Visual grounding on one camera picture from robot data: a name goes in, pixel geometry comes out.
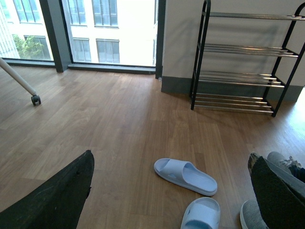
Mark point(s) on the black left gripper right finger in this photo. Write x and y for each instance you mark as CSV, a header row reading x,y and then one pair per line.
x,y
280,195

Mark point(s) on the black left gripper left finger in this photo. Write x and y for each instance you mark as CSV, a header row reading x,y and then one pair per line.
x,y
55,204

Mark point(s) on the grey knit sneaker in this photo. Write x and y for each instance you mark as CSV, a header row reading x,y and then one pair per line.
x,y
291,166
250,216

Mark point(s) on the light blue slipper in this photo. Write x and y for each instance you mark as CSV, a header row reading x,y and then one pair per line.
x,y
202,213
185,174

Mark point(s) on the black metal shoe rack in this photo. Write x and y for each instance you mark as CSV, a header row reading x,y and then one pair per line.
x,y
207,87

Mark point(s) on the black caster wheel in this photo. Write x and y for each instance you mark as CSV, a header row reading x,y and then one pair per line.
x,y
36,100

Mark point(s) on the white table leg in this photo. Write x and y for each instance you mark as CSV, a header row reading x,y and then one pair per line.
x,y
17,77

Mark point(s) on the dark window frame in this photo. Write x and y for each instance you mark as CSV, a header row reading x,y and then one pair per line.
x,y
122,36

